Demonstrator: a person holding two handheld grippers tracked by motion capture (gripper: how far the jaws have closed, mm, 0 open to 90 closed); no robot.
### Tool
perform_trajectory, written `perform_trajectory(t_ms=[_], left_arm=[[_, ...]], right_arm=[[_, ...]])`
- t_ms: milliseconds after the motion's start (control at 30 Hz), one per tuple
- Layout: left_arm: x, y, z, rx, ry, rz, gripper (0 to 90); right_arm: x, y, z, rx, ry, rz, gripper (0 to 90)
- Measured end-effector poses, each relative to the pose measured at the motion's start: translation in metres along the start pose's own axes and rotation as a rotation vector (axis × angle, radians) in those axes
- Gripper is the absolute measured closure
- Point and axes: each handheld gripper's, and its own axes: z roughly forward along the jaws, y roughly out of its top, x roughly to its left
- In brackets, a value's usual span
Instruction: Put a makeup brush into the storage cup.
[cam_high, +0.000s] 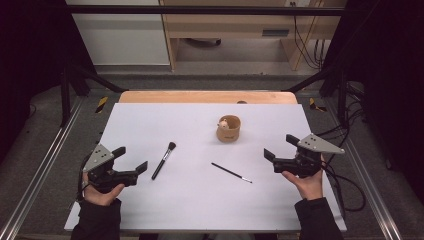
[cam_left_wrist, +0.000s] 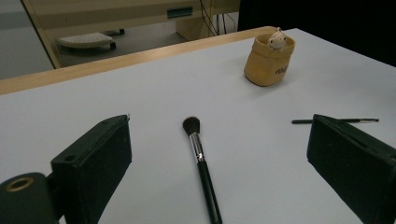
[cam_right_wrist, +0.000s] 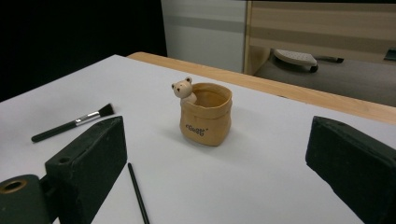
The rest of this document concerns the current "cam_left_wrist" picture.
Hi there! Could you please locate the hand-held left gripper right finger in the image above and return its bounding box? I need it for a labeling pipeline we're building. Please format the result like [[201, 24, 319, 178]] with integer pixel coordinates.
[[306, 114, 396, 224]]

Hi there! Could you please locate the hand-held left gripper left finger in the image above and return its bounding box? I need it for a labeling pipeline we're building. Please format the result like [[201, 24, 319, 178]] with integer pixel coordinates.
[[50, 114, 134, 224]]

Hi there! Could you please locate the thin black makeup brush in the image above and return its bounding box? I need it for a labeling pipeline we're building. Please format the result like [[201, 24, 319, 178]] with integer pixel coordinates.
[[291, 117, 380, 125]]

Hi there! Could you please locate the large black makeup brush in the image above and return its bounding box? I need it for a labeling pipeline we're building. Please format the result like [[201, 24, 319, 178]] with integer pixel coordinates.
[[181, 116, 223, 224]]

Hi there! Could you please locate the tan brush holder cup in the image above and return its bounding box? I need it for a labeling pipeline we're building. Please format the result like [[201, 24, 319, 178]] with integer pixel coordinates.
[[243, 29, 296, 88]]

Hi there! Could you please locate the light wooden table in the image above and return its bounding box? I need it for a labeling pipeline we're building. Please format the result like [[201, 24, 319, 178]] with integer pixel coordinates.
[[0, 25, 278, 96]]

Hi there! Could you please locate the small white animal figurine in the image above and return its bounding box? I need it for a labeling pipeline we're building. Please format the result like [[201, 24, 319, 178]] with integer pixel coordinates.
[[266, 27, 289, 51]]

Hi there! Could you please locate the beige wooden desk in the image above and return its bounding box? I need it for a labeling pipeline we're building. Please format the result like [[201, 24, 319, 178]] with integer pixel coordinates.
[[21, 0, 241, 69]]

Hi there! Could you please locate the black curtain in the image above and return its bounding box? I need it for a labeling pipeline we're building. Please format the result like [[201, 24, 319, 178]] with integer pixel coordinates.
[[237, 0, 396, 68]]

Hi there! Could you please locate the bundle of black desk cables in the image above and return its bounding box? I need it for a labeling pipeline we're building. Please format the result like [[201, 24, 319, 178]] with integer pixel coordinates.
[[199, 0, 239, 36]]

